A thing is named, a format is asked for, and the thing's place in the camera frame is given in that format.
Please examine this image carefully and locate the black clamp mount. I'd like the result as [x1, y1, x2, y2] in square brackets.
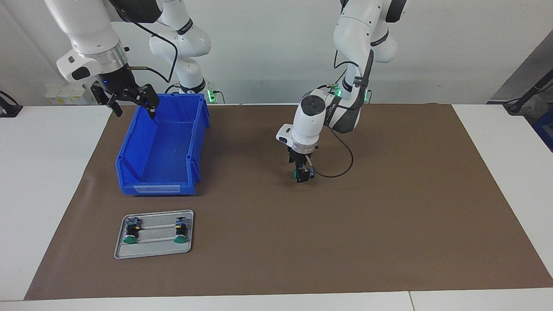
[0, 91, 23, 118]

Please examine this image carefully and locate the blue plastic storage bin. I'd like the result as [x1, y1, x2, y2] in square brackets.
[115, 93, 211, 196]

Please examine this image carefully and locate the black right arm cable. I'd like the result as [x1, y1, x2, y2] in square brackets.
[125, 17, 178, 83]

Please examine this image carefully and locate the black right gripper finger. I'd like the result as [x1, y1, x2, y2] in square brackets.
[137, 84, 160, 119]
[91, 84, 123, 117]

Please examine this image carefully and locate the black stand pole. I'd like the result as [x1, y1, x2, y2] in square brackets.
[503, 69, 553, 114]

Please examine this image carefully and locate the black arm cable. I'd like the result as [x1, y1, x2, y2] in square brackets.
[309, 50, 368, 178]
[125, 17, 178, 83]

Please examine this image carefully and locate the grey metal tray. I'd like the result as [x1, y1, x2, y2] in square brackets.
[114, 210, 194, 260]

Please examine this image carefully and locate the brown table mat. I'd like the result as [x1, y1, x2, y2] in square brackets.
[24, 103, 553, 301]

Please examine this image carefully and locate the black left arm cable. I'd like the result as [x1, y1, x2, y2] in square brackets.
[309, 50, 368, 178]

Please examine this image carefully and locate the blue crate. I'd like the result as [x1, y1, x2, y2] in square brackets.
[532, 108, 553, 152]

